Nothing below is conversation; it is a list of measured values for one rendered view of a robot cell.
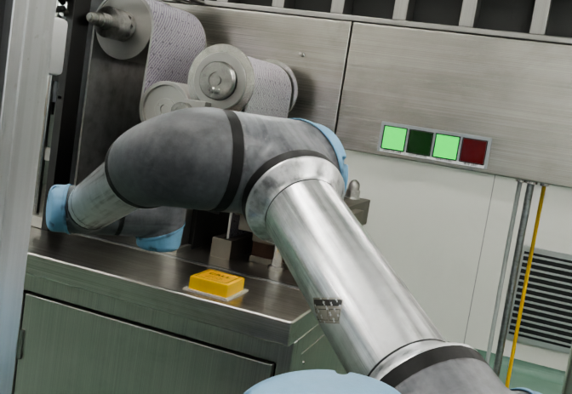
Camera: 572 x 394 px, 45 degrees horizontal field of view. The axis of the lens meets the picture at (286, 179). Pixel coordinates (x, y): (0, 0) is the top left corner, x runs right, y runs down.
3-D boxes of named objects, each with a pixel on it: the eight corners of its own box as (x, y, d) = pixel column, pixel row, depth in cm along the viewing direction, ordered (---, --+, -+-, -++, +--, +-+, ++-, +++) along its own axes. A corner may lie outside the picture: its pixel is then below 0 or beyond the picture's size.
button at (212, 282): (187, 289, 114) (189, 275, 114) (207, 282, 121) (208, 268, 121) (225, 299, 112) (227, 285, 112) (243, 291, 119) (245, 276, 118)
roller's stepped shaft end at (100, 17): (81, 24, 138) (82, 7, 137) (99, 28, 143) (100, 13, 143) (94, 25, 137) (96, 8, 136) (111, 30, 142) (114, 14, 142)
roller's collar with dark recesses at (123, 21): (91, 35, 144) (95, 4, 143) (108, 39, 150) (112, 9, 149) (117, 38, 142) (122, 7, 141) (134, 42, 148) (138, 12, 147)
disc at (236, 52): (176, 97, 143) (206, 31, 140) (177, 97, 144) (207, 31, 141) (233, 131, 139) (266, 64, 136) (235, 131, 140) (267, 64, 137)
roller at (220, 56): (185, 94, 142) (208, 42, 140) (237, 101, 166) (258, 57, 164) (230, 119, 139) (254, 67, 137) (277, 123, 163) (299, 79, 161)
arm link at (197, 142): (128, 192, 67) (42, 248, 109) (232, 201, 72) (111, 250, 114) (132, 79, 70) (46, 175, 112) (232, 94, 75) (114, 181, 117)
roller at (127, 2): (91, 55, 151) (100, -10, 150) (152, 67, 175) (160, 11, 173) (146, 63, 147) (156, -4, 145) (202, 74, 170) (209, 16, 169)
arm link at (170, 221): (109, 240, 116) (117, 175, 115) (173, 243, 122) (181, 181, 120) (120, 252, 109) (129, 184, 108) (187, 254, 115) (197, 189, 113)
